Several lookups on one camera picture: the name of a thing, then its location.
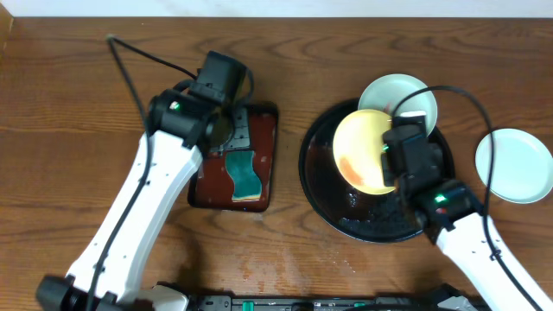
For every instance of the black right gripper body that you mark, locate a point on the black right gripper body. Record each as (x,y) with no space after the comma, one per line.
(393,179)

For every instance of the round black serving tray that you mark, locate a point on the round black serving tray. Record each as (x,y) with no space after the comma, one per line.
(369,218)

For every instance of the black rectangular water tray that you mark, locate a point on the black rectangular water tray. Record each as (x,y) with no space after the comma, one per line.
(212,187)

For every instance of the pale green plate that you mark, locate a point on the pale green plate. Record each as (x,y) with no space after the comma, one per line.
(384,93)
(515,165)

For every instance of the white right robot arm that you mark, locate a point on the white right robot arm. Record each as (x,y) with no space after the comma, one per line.
(455,221)

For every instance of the yellow plate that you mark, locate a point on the yellow plate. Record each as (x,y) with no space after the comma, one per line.
(357,149)

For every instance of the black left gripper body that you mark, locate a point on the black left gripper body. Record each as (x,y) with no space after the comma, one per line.
(230,120)

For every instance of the green scrubbing sponge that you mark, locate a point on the green scrubbing sponge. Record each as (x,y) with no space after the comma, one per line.
(246,184)

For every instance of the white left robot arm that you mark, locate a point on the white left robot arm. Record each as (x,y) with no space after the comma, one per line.
(109,272)

